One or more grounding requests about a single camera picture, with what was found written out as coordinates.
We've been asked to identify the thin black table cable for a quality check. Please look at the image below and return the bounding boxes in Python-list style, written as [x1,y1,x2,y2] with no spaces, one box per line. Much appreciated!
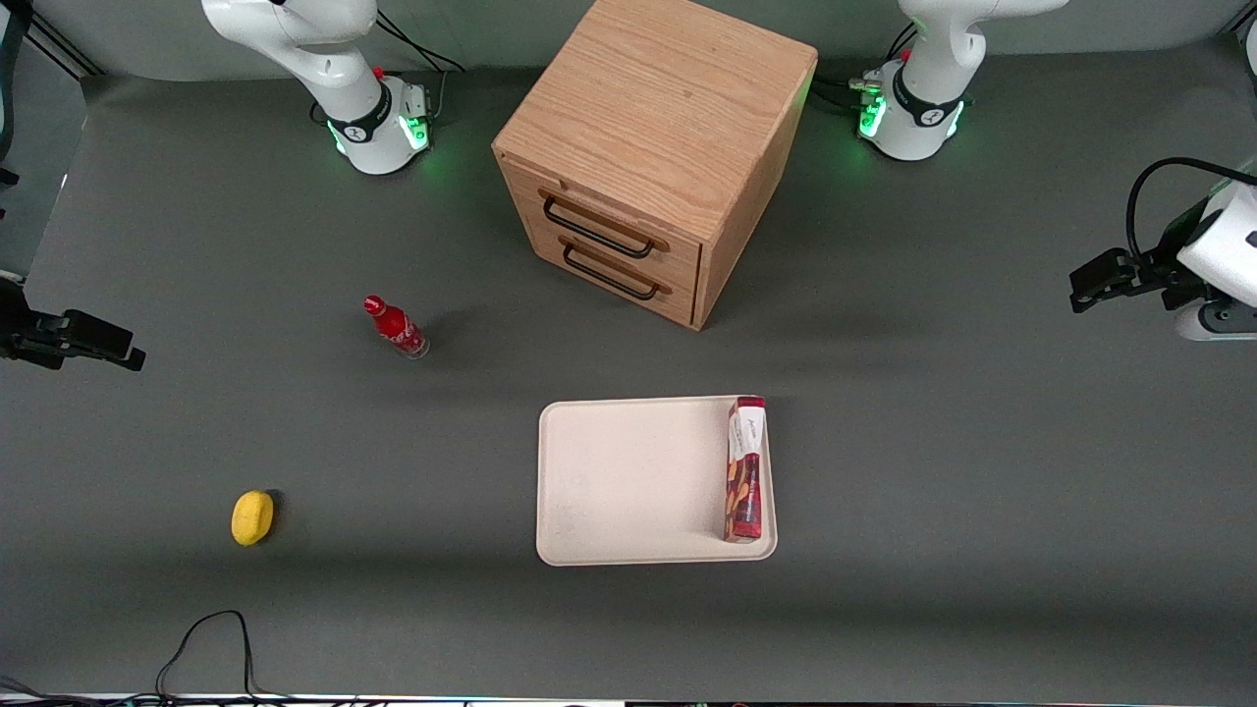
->
[157,611,258,700]

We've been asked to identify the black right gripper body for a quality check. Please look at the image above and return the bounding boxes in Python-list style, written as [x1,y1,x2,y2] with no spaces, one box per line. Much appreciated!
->
[0,283,64,370]

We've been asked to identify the black arm base cables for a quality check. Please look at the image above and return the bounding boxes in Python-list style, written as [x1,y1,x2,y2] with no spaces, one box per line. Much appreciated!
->
[813,20,919,114]
[376,10,465,124]

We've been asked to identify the black left arm base cables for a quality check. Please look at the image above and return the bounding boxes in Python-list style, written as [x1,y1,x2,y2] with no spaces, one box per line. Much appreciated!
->
[813,20,919,114]

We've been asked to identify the red cola bottle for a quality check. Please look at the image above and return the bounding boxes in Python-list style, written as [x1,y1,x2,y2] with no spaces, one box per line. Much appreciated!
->
[362,295,430,360]

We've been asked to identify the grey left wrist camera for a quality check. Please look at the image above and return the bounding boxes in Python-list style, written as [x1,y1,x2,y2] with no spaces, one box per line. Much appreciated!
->
[1175,298,1257,342]

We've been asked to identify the white rectangular tray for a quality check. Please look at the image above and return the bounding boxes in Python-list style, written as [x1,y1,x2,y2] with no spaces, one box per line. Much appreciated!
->
[536,395,779,568]

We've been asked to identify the black right arm base cables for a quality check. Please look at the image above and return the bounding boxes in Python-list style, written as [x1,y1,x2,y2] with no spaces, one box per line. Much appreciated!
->
[376,10,465,124]

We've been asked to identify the yellow lemon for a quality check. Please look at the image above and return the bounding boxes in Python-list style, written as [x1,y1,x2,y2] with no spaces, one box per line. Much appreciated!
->
[231,490,276,547]

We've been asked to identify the wooden drawer cabinet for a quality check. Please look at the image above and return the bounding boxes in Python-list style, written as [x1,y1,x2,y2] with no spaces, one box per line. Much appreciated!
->
[491,0,819,332]

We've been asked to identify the red cookie box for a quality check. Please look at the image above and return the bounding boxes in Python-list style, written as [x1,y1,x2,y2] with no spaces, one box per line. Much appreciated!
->
[724,396,767,544]

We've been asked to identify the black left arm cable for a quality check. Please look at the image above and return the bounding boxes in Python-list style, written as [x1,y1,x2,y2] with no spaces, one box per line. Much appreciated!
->
[1125,157,1257,261]

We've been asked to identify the wooden drawer black handle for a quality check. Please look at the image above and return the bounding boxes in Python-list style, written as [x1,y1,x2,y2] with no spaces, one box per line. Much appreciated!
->
[498,157,703,288]
[516,201,701,330]

